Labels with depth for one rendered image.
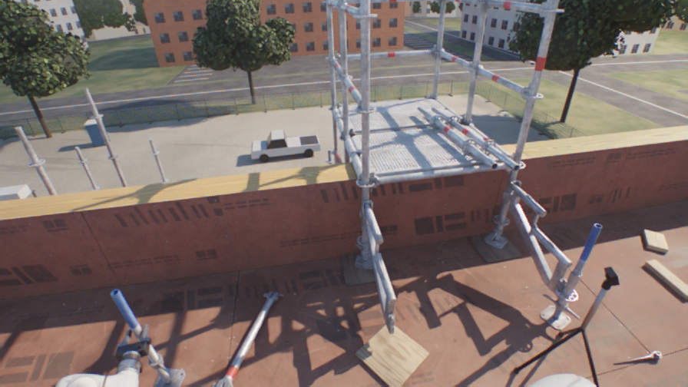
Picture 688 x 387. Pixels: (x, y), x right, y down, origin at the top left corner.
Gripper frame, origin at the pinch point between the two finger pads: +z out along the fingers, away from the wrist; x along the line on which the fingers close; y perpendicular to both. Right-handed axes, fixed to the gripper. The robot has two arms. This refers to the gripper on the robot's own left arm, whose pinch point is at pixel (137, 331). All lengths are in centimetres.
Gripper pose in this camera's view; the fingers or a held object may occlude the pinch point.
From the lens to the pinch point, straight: 200.0
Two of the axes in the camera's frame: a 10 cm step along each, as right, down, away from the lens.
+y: -0.3, -8.6, -5.1
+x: -9.6, 1.7, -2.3
